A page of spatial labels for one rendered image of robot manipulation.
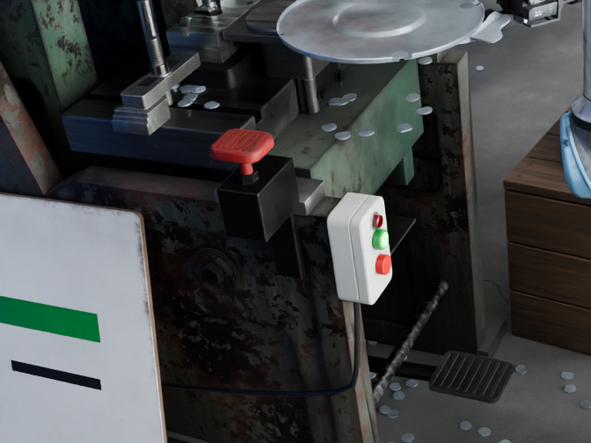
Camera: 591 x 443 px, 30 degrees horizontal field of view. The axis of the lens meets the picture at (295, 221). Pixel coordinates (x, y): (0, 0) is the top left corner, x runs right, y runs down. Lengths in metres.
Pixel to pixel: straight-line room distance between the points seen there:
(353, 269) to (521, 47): 2.04
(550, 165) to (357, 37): 0.64
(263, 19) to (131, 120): 0.25
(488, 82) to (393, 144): 1.47
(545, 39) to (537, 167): 1.44
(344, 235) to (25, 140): 0.54
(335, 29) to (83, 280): 0.54
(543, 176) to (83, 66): 0.83
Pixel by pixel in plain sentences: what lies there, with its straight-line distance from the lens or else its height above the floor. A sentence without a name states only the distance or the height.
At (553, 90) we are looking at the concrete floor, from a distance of 3.13.
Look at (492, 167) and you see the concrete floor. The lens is 2.76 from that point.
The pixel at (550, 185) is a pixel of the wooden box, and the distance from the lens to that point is 1.98.
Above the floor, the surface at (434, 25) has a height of 0.78.
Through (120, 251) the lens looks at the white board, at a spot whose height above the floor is 0.52.
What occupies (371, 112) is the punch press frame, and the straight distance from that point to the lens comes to 1.66.
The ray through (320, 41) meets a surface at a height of 0.79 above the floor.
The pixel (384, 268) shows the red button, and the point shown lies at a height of 0.54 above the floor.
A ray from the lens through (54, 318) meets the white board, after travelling 1.77.
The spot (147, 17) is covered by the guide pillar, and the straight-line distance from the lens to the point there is 1.66.
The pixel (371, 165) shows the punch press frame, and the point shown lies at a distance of 1.68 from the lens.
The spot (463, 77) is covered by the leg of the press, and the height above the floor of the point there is 0.58.
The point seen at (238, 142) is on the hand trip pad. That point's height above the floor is 0.76.
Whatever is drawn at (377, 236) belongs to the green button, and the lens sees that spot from 1.43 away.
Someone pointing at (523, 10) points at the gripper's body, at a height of 0.75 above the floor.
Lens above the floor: 1.36
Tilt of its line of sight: 31 degrees down
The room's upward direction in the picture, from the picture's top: 10 degrees counter-clockwise
